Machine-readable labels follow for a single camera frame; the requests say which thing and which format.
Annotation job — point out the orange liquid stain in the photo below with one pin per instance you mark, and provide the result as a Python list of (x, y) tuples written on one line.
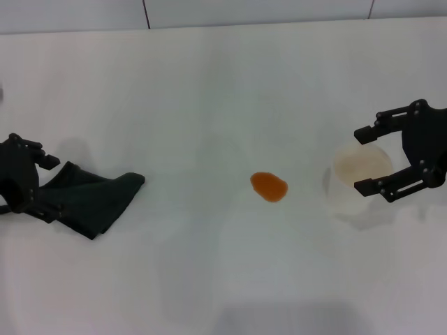
[(269, 186)]

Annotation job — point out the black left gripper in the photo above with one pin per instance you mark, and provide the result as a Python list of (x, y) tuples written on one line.
[(15, 174)]

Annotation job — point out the dark blue rag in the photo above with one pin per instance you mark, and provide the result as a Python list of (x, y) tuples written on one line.
[(97, 199)]

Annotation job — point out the white paper cup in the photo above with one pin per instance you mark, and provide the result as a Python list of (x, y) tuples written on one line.
[(359, 164)]

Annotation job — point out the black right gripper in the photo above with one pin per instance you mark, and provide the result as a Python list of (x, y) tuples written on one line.
[(427, 139)]

